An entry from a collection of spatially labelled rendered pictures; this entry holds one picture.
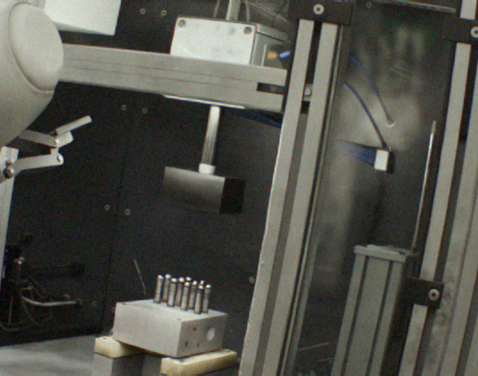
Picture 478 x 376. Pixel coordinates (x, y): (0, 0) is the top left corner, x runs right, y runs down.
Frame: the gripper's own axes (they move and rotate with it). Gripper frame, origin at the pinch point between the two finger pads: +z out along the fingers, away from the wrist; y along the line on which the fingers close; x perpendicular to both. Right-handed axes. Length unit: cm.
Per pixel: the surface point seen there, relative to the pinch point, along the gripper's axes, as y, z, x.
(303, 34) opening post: -5.7, 8.1, -26.2
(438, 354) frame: -40, -1, -30
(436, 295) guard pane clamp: -34.6, -0.1, -31.7
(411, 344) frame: -38.4, -1.0, -27.6
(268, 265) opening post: -26.0, 1.4, -15.1
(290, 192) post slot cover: -20.1, 3.5, -19.6
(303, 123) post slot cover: -14.2, 5.5, -23.1
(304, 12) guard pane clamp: -3.7, 8.5, -27.3
